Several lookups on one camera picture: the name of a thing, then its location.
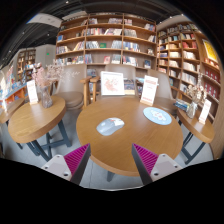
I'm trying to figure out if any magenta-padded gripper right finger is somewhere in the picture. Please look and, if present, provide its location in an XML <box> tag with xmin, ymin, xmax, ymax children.
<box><xmin>131</xmin><ymin>143</ymin><xmax>184</xmax><ymax>186</ymax></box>

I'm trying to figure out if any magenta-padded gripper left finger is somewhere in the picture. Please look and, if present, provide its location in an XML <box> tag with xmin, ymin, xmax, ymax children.
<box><xmin>40</xmin><ymin>143</ymin><xmax>92</xmax><ymax>186</ymax></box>

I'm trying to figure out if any grey and orange computer mouse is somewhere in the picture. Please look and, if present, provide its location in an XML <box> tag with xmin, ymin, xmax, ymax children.
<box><xmin>96</xmin><ymin>117</ymin><xmax>125</xmax><ymax>137</ymax></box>

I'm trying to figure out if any round light blue mouse pad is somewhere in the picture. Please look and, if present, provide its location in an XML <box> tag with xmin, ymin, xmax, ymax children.
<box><xmin>142</xmin><ymin>106</ymin><xmax>173</xmax><ymax>126</ymax></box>

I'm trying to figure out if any round wooden side table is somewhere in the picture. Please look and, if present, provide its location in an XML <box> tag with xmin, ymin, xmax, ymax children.
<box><xmin>0</xmin><ymin>96</ymin><xmax>26</xmax><ymax>126</ymax></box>
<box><xmin>176</xmin><ymin>107</ymin><xmax>216</xmax><ymax>166</ymax></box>
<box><xmin>7</xmin><ymin>95</ymin><xmax>73</xmax><ymax>163</ymax></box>

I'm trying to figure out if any stack of blue books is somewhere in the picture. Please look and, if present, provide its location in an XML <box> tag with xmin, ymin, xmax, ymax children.
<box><xmin>173</xmin><ymin>98</ymin><xmax>191</xmax><ymax>112</ymax></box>

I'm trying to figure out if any glass vase with dried flowers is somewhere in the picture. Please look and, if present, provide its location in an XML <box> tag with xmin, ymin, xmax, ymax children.
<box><xmin>184</xmin><ymin>71</ymin><xmax>208</xmax><ymax>119</ymax></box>

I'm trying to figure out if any white red sign, wooden base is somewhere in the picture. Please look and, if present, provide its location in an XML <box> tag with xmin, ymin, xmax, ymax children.
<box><xmin>198</xmin><ymin>98</ymin><xmax>213</xmax><ymax>125</ymax></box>
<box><xmin>25</xmin><ymin>79</ymin><xmax>40</xmax><ymax>106</ymax></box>
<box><xmin>139</xmin><ymin>75</ymin><xmax>159</xmax><ymax>107</ymax></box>

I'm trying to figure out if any beige wooden armchair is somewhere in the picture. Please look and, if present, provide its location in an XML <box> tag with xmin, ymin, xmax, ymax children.
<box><xmin>89</xmin><ymin>63</ymin><xmax>141</xmax><ymax>101</ymax></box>
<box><xmin>53</xmin><ymin>63</ymin><xmax>93</xmax><ymax>111</ymax></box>
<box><xmin>146</xmin><ymin>68</ymin><xmax>179</xmax><ymax>116</ymax></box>

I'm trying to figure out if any dark upright book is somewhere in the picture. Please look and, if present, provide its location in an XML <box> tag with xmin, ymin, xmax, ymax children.
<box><xmin>123</xmin><ymin>79</ymin><xmax>136</xmax><ymax>96</ymax></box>

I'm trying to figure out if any white framed flower picture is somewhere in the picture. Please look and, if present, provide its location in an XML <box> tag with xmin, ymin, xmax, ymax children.
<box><xmin>100</xmin><ymin>70</ymin><xmax>126</xmax><ymax>97</ymax></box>

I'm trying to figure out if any low book display stand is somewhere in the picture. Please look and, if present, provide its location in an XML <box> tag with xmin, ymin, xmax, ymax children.
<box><xmin>0</xmin><ymin>64</ymin><xmax>28</xmax><ymax>108</ymax></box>

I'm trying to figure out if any distant wooden bookshelf unit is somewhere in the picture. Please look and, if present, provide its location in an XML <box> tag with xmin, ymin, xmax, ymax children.
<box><xmin>15</xmin><ymin>48</ymin><xmax>37</xmax><ymax>83</ymax></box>

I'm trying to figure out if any angled wooden bookshelf unit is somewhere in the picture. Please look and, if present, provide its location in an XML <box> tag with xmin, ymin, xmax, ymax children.
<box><xmin>155</xmin><ymin>21</ymin><xmax>223</xmax><ymax>124</ymax></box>

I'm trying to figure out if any wide wooden bookshelf unit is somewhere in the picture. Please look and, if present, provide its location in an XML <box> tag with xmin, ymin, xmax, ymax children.
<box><xmin>54</xmin><ymin>12</ymin><xmax>158</xmax><ymax>79</ymax></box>

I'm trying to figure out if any white hanging ceiling sign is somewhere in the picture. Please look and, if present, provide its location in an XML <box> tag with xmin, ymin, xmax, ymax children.
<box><xmin>27</xmin><ymin>12</ymin><xmax>63</xmax><ymax>29</ymax></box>

